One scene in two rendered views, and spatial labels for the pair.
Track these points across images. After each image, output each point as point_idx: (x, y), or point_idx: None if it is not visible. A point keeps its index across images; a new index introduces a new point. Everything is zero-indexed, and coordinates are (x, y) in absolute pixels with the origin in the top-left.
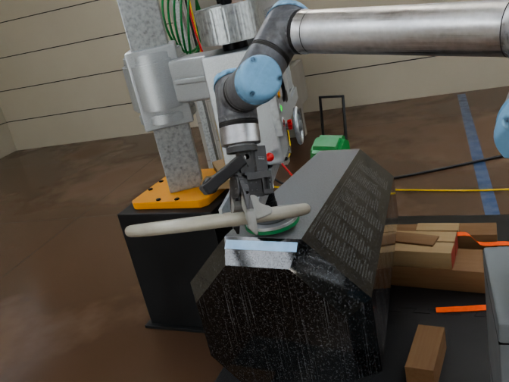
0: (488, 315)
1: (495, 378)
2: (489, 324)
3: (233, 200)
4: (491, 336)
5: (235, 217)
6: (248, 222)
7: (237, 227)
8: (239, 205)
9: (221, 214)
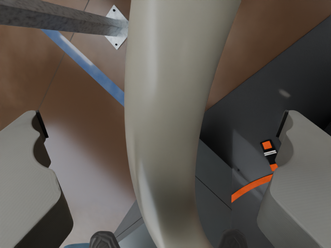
0: (218, 233)
1: (195, 193)
2: (211, 227)
3: (313, 242)
4: (206, 218)
5: (124, 109)
6: (19, 123)
7: (280, 125)
8: (258, 217)
9: (158, 34)
